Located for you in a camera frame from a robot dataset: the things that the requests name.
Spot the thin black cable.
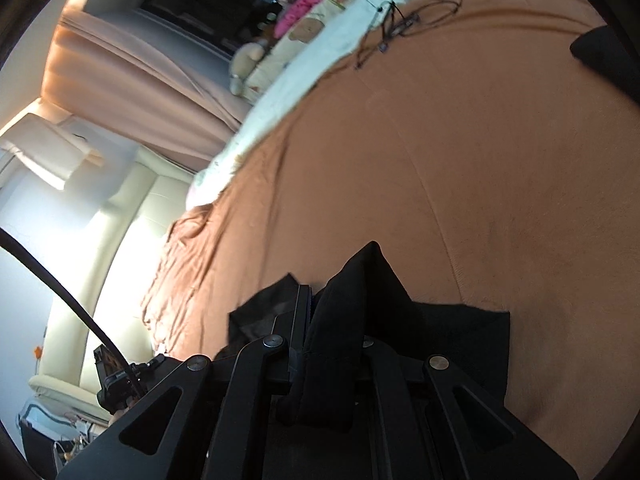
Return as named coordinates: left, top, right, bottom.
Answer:
left=353, top=0, right=464, bottom=71

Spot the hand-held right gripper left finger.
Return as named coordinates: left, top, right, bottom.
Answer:
left=57, top=284, right=315, bottom=480

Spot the white air conditioner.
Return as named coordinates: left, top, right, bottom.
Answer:
left=0, top=111, right=107, bottom=192

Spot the cream plush toy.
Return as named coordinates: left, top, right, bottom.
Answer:
left=228, top=39, right=274, bottom=95

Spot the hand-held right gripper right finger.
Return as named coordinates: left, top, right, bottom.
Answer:
left=354, top=337, right=578, bottom=480

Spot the pink cloth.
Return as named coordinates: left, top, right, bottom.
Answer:
left=274, top=0, right=327, bottom=37

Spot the pink curtain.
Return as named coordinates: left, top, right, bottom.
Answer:
left=42, top=7, right=252, bottom=173

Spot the pale blue quilt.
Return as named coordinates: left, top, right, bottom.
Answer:
left=185, top=0, right=442, bottom=209

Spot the cream padded headboard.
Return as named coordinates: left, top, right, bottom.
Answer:
left=29, top=144, right=202, bottom=413

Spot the brown bed sheet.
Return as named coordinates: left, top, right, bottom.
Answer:
left=141, top=0, right=633, bottom=428

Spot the black jacket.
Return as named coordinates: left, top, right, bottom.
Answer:
left=227, top=24, right=633, bottom=434

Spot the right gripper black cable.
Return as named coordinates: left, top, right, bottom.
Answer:
left=0, top=227, right=137, bottom=377

